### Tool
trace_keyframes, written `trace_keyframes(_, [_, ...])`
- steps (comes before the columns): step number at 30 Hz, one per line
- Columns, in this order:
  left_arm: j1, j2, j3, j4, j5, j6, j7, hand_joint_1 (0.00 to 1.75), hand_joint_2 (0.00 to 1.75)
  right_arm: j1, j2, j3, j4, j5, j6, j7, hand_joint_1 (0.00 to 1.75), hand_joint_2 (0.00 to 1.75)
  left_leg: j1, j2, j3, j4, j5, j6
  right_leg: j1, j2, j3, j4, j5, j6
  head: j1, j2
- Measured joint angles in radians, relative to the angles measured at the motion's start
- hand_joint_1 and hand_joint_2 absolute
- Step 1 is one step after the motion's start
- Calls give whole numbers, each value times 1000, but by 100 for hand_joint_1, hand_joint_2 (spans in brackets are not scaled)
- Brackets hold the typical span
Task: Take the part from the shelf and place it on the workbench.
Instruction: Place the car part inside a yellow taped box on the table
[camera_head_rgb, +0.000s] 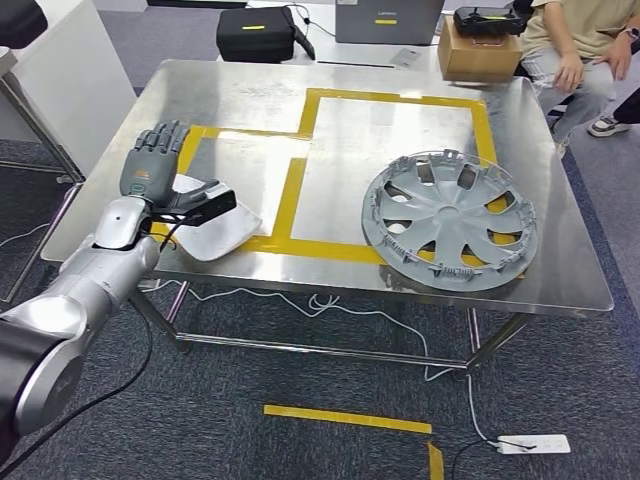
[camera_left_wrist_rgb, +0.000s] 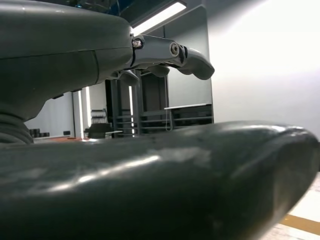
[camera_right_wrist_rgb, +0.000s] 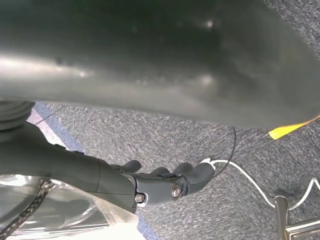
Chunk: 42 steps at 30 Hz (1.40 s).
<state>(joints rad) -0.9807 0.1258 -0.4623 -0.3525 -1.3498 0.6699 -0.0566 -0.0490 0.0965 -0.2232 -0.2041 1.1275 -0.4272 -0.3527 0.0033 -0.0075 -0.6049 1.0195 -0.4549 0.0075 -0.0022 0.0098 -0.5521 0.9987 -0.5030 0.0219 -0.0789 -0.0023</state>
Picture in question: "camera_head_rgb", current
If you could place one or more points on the steel workbench table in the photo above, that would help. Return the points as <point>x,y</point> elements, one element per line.
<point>250,93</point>

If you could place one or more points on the black carrying case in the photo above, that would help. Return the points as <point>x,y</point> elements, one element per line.
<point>255,36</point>

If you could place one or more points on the small grey pad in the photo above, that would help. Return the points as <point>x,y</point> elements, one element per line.
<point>406,58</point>

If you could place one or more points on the cardboard box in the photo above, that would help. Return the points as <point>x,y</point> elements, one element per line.
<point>475,63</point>

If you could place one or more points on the grey wheel cover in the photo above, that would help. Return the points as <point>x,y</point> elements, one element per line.
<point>450,218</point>

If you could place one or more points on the steel side table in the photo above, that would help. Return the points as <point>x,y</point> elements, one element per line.
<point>6,61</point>

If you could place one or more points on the black chair seat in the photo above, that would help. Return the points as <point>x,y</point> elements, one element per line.
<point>20,20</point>

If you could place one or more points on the yellow workbench tape outline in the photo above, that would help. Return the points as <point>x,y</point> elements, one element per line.
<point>290,199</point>

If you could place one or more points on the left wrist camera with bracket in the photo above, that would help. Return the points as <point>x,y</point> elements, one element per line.
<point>215,205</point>

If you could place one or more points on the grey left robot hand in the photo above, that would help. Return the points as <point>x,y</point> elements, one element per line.
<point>150,172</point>

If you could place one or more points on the white curved plastic part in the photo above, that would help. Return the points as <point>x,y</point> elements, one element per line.
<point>220,232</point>

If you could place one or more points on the long white power strip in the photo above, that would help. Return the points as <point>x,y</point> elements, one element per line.
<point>545,444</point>

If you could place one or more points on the open yellow floor tape outline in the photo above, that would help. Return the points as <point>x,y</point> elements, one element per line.
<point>350,418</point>

